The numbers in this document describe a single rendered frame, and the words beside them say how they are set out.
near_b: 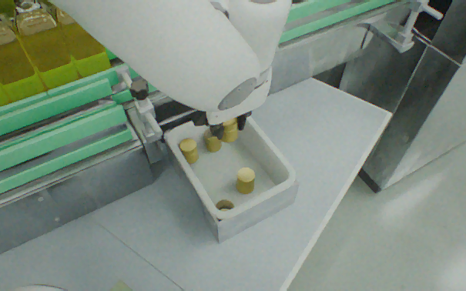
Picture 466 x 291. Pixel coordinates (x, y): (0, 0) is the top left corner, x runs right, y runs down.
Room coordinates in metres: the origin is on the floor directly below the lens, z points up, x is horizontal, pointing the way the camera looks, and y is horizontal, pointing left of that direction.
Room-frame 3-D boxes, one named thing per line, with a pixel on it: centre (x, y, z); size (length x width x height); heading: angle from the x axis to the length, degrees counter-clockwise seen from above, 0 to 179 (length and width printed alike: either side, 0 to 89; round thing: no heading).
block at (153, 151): (0.45, 0.16, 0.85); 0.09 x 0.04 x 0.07; 30
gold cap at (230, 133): (0.41, 0.01, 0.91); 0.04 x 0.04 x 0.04
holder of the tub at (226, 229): (0.43, 0.02, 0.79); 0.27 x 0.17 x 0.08; 30
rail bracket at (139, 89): (0.43, 0.15, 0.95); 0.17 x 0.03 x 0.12; 30
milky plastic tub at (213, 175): (0.41, 0.00, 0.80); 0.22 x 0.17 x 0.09; 30
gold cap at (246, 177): (0.38, -0.03, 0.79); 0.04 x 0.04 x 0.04
